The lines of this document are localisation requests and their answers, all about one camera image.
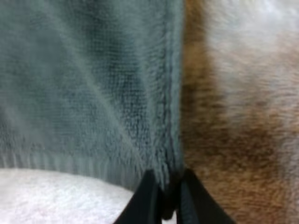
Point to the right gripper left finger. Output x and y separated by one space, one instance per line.
146 203

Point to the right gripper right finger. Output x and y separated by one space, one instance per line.
196 205

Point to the grey-green towel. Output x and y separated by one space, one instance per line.
88 88

